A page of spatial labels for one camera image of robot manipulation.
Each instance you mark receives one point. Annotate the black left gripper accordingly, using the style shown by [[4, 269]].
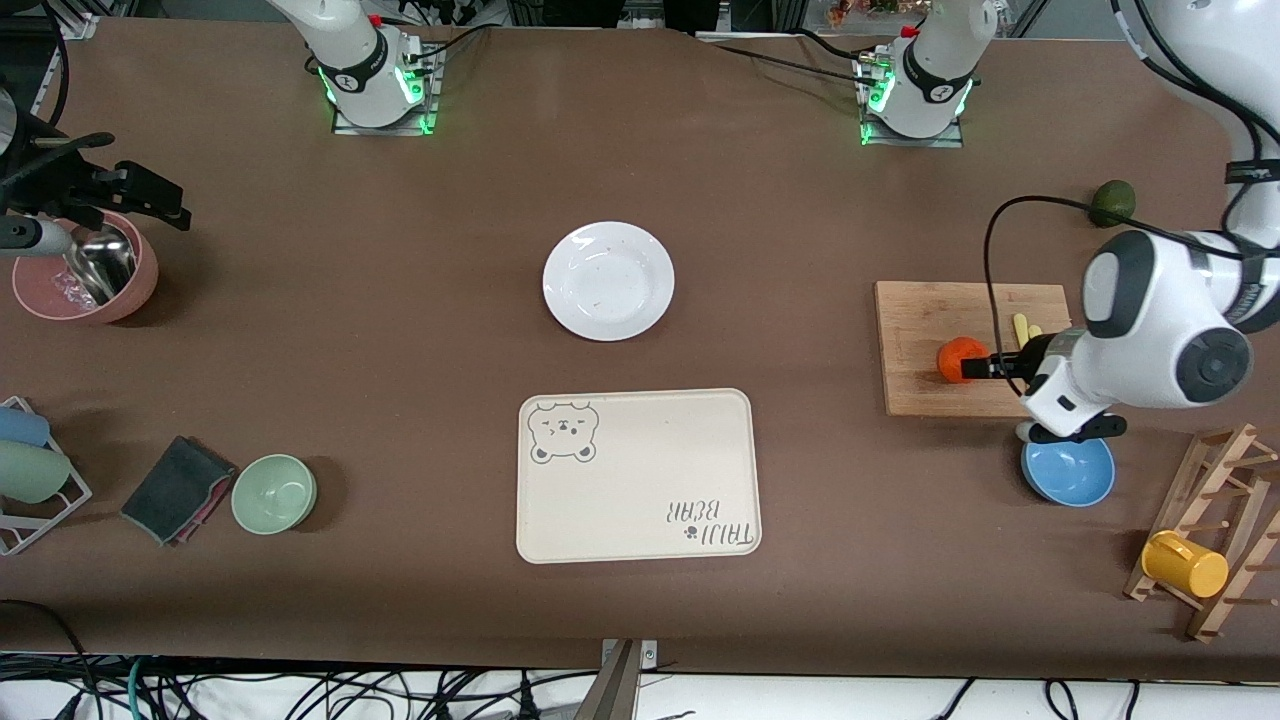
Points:
[[1030, 358]]

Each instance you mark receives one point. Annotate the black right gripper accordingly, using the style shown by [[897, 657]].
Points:
[[68, 184]]

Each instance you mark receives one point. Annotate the orange mandarin fruit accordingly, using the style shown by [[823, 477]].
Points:
[[952, 362]]

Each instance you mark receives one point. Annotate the white round plate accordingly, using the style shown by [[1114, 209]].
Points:
[[608, 281]]

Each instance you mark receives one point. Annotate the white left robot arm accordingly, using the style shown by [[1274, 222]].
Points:
[[1150, 300]]

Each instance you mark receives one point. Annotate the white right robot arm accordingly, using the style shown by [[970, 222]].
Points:
[[350, 60]]

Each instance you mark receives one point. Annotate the yellow plastic knife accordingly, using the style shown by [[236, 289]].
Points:
[[1020, 325]]

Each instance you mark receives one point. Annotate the metal scoop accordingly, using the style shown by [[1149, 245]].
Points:
[[100, 262]]

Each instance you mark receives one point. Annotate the wooden cutting board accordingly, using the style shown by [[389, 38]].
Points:
[[930, 340]]

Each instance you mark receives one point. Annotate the pink bowl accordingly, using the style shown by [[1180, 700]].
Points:
[[40, 290]]

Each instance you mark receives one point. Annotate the blue bowl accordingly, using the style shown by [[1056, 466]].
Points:
[[1068, 475]]

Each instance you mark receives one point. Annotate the dark green lime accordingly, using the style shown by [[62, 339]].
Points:
[[1112, 203]]

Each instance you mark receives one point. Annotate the pale blue cup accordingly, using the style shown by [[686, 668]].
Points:
[[20, 427]]

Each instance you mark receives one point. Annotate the pale green cup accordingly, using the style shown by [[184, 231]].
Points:
[[30, 472]]

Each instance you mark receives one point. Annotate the yellow mug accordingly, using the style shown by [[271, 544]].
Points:
[[1190, 570]]

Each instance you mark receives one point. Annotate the dark grey folded cloth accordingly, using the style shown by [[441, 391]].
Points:
[[175, 490]]

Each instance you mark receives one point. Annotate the wooden cup drying rack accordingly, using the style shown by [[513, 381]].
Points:
[[1212, 612]]

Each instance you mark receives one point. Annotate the pale green bowl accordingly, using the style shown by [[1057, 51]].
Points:
[[273, 495]]

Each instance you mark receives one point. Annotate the cream tray with bear print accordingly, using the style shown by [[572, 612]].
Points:
[[640, 470]]

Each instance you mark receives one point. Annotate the aluminium frame post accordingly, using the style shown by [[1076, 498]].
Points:
[[78, 20]]

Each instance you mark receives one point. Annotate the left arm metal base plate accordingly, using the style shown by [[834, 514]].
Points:
[[950, 140]]

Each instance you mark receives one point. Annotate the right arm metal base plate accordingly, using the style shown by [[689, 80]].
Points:
[[345, 128]]

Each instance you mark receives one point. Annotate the grey metal camera bracket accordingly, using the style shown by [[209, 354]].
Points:
[[620, 690]]

